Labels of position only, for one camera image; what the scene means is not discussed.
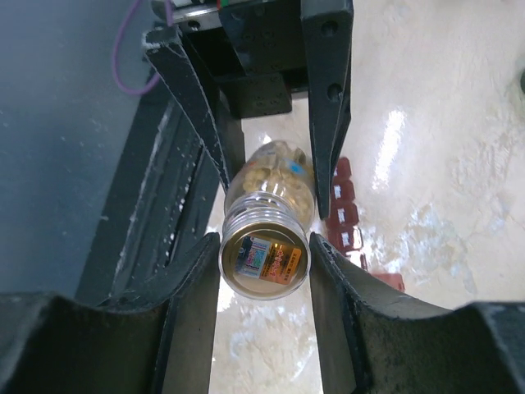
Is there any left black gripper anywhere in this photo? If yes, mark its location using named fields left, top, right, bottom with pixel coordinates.
left=142, top=1, right=354, bottom=218

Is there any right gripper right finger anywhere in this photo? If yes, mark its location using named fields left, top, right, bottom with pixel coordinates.
left=309, top=234, right=524, bottom=393

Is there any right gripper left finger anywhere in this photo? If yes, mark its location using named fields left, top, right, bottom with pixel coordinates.
left=1, top=233, right=220, bottom=393

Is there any clear pill jar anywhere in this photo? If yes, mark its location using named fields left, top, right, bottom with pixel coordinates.
left=218, top=140, right=316, bottom=300

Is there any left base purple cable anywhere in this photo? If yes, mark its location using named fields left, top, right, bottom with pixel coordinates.
left=112, top=0, right=176, bottom=95

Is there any black mounting base plate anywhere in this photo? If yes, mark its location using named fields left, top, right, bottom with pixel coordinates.
left=75, top=83, right=220, bottom=305

